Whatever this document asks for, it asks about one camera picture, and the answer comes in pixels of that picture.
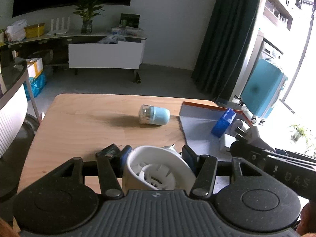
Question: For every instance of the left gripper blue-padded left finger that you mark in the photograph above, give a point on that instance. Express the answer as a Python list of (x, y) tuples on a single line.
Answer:
[(124, 155)]

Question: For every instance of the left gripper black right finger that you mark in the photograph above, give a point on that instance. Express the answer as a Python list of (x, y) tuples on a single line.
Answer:
[(190, 158)]

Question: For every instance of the black plug adapter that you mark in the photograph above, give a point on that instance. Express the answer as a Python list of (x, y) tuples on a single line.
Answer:
[(109, 151)]

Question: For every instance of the white round socket adapter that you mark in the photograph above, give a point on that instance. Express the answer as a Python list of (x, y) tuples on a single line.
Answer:
[(156, 168)]

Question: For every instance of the white usb charger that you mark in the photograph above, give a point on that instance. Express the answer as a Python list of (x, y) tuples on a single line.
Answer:
[(226, 141)]

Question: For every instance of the blue plastic case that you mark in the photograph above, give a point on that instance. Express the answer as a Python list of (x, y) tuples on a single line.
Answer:
[(223, 123)]

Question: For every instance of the light blue toothpick jar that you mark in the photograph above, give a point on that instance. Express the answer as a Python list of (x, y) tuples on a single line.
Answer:
[(153, 115)]

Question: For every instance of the white round plug nightlight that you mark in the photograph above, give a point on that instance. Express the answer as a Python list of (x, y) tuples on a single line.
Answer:
[(238, 123)]

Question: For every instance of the white cube plug charger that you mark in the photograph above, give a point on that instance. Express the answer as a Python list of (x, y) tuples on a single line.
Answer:
[(252, 137)]

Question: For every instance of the person's right hand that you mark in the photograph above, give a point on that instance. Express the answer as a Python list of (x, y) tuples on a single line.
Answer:
[(307, 223)]

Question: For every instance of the orange-edged cardboard box tray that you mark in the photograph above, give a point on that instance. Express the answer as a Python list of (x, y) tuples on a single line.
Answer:
[(197, 121)]

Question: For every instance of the potted spider plant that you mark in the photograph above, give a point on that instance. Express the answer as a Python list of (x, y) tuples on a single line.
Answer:
[(298, 131)]

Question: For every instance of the teal suitcase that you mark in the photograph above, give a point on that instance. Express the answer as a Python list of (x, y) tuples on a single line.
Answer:
[(263, 90)]

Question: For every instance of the white tv cabinet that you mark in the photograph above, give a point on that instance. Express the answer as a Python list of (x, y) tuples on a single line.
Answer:
[(86, 51)]

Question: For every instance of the round dark side table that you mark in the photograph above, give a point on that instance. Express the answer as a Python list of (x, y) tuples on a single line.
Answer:
[(19, 122)]

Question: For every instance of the blue plastic bag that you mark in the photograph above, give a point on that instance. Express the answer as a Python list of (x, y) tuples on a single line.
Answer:
[(38, 84)]

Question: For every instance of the white yellow cardboard box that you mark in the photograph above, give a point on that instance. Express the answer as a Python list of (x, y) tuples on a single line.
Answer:
[(34, 67)]

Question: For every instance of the white washing machine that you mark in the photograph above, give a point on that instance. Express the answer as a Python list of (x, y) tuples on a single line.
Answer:
[(262, 51)]

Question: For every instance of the dark green curtain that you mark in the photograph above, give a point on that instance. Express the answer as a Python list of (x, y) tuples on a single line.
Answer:
[(224, 47)]

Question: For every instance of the white wifi router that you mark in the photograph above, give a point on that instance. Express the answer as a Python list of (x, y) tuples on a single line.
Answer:
[(59, 26)]

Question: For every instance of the potted bamboo plant in vase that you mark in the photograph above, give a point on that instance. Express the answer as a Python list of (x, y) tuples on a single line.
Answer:
[(87, 11)]

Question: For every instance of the yellow tin box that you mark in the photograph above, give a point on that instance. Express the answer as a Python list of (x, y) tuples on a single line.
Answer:
[(36, 30)]

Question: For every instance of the white plastic bag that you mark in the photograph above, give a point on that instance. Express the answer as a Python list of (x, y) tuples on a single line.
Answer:
[(16, 32)]

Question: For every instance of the green picture frame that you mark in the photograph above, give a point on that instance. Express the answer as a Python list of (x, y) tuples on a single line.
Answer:
[(129, 20)]

